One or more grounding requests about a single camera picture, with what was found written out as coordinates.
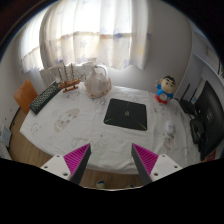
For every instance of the black keyboard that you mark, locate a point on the black keyboard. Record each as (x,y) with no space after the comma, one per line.
(42,100)

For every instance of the black monitor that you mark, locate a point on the black monitor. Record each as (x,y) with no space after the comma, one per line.
(210,111)

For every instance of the cartoon boy figurine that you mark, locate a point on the cartoon boy figurine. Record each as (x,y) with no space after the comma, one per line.
(165,89)

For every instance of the white sheer curtain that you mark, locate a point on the white sheer curtain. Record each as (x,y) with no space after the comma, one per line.
(115,33)

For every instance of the white computer mouse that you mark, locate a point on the white computer mouse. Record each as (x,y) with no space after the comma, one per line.
(170,128)

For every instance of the large conch seashell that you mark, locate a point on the large conch seashell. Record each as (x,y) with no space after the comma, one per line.
(97,84)

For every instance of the white patterned tablecloth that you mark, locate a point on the white patterned tablecloth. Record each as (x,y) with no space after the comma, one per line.
(71,120)

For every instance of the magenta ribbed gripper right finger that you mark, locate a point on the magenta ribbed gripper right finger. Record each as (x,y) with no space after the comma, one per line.
(152,167)

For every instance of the black wifi router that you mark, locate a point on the black wifi router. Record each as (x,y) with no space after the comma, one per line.
(187,106)

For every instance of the black mouse pad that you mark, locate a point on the black mouse pad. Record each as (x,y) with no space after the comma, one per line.
(126,114)

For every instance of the white electric kettle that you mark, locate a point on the white electric kettle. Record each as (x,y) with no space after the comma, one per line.
(91,67)

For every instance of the wooden chair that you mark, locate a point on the wooden chair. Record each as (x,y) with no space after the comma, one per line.
(25,95)

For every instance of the wooden model sailing ship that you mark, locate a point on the wooden model sailing ship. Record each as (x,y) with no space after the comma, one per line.
(70,83)

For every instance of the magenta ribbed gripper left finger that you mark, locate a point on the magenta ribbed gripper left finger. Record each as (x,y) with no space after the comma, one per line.
(71,166)

